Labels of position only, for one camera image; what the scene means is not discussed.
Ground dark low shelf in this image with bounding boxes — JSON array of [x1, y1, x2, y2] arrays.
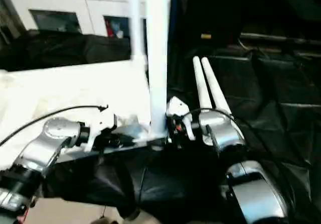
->
[[239, 32, 321, 48]]

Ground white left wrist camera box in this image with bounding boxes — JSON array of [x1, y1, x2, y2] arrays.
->
[[84, 106, 119, 152]]

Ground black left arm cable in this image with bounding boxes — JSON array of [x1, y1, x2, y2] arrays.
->
[[0, 104, 109, 147]]

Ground black work mat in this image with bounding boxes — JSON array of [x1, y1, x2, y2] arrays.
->
[[0, 31, 321, 224]]

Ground white plastic table leg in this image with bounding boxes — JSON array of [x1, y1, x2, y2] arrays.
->
[[127, 0, 148, 65], [201, 57, 233, 118], [193, 56, 214, 113], [144, 0, 170, 140]]

